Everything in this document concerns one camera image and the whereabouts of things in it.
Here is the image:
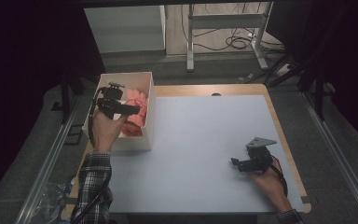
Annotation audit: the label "white cabinet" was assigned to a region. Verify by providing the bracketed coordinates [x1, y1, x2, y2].
[83, 4, 168, 54]

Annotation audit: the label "clear plastic bag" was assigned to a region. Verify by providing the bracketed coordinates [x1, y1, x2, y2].
[34, 180, 76, 224]

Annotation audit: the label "pink glove with red tag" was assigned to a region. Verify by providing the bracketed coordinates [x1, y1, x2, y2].
[124, 88, 149, 127]

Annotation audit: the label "grey metal desk frame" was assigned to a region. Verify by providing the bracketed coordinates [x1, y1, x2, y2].
[186, 1, 275, 73]

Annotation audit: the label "pale blue table mat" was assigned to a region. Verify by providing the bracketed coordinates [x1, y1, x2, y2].
[106, 94, 306, 216]

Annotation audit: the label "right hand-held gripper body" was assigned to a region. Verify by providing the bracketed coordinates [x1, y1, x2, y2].
[245, 136, 278, 174]

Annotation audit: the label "black metal stand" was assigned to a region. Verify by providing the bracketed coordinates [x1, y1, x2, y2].
[297, 70, 328, 122]
[50, 70, 86, 126]

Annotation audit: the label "white power strip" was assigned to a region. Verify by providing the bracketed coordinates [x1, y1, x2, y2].
[274, 63, 293, 77]

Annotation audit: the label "black cables on floor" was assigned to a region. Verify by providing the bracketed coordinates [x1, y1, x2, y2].
[180, 3, 285, 52]

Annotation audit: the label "right hand-held gripper black cable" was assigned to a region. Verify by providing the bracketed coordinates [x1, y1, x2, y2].
[269, 156, 289, 198]

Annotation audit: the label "pink glove with grey palm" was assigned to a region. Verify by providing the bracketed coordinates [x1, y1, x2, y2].
[120, 120, 145, 138]

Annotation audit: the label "person's right hand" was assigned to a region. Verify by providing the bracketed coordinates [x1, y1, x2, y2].
[248, 157, 294, 215]

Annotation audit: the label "white box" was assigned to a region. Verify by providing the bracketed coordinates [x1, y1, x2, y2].
[81, 71, 157, 152]

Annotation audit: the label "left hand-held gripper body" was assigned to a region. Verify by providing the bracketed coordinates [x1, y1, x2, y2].
[96, 81, 126, 121]

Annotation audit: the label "person's left hand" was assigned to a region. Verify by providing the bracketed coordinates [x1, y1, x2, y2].
[90, 108, 129, 153]

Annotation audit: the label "aluminium rail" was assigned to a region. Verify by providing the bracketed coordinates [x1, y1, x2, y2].
[13, 92, 86, 224]
[300, 91, 358, 224]

